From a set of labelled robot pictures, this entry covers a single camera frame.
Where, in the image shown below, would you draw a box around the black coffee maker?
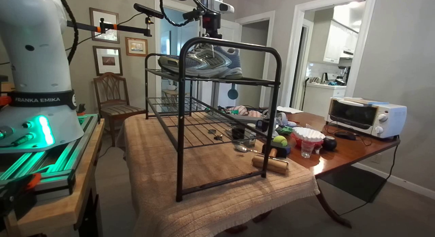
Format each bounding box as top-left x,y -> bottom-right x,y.
336,65 -> 351,86

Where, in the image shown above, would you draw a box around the clear glass jar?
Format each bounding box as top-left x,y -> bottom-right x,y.
244,123 -> 257,148

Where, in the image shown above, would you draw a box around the white toaster oven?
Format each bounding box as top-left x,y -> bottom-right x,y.
327,97 -> 407,139

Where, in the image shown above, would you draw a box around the wooden chair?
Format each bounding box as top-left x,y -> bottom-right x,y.
93,72 -> 147,148

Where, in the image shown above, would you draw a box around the red bowl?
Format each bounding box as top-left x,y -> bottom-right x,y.
290,133 -> 323,150

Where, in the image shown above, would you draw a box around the black metal shoe rack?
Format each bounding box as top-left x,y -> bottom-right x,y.
144,37 -> 282,202

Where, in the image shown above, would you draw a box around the small wooden side table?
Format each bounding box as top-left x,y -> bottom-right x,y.
161,89 -> 191,109

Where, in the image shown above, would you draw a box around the wooden rolling pin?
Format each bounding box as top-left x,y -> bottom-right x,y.
252,148 -> 290,175

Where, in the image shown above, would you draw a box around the framed picture dark image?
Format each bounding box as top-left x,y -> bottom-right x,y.
92,45 -> 123,76

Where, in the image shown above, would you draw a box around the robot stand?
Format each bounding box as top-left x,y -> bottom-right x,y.
0,114 -> 106,237

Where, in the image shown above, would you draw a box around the beige towel tablecloth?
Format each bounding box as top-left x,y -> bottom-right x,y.
116,111 -> 320,237

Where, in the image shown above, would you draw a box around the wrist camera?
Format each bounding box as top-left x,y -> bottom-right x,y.
182,8 -> 205,21

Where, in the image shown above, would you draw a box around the camera on mount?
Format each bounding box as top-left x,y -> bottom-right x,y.
67,3 -> 165,37

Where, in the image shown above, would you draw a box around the small clear glass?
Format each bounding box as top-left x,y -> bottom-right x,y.
301,140 -> 315,159

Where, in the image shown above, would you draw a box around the small wooden framed picture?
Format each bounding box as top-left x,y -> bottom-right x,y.
125,37 -> 149,57

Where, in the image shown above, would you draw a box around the white kitchen cabinets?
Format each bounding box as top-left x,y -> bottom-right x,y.
323,19 -> 359,65

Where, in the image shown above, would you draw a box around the dark blue holder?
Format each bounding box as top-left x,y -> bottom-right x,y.
262,143 -> 291,159

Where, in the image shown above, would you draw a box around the silver spoon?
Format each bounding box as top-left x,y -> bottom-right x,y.
233,144 -> 262,154

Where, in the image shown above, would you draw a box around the stack of white coffee filters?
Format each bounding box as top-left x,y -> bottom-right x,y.
292,127 -> 326,143

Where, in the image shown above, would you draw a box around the flat board with blue edge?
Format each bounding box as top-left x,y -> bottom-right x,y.
334,97 -> 389,107

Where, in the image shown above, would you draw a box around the large framed picture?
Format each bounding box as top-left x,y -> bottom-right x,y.
89,7 -> 120,44

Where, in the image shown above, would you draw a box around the white paper sheet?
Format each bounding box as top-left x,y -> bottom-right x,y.
277,106 -> 304,114

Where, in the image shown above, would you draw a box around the grey silver sneaker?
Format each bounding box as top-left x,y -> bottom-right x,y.
158,43 -> 243,80

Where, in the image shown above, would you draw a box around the black orange clamp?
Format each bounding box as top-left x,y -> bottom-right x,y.
0,172 -> 42,228

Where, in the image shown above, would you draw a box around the black mug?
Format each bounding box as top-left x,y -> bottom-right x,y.
256,118 -> 273,132

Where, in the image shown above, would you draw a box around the black cable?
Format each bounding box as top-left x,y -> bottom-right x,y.
323,121 -> 399,216

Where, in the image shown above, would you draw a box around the pink striped cloth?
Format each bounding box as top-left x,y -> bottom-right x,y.
226,105 -> 262,118

